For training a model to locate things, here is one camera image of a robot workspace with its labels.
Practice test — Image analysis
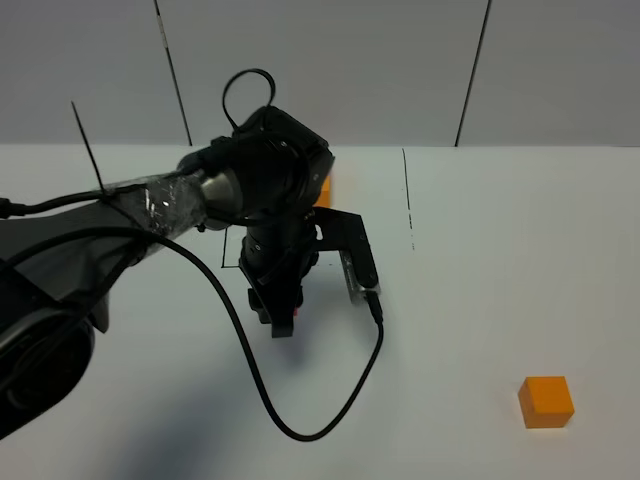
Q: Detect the black camera cable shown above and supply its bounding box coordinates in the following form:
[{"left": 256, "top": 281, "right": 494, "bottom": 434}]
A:
[{"left": 0, "top": 197, "right": 386, "bottom": 442}]

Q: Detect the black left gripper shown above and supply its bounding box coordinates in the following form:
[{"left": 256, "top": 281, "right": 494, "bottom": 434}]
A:
[{"left": 239, "top": 207, "right": 318, "bottom": 338}]

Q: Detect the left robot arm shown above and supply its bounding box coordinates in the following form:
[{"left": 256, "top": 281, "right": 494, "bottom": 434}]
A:
[{"left": 1, "top": 106, "right": 334, "bottom": 436}]

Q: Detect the black cable tie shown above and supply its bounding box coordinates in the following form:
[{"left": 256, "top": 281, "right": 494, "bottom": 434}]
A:
[{"left": 70, "top": 100, "right": 107, "bottom": 196}]

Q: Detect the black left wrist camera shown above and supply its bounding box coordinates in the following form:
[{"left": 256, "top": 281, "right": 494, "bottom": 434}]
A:
[{"left": 311, "top": 207, "right": 380, "bottom": 304}]

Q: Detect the orange template block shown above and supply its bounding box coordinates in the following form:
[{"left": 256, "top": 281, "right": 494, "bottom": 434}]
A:
[{"left": 314, "top": 175, "right": 331, "bottom": 208}]

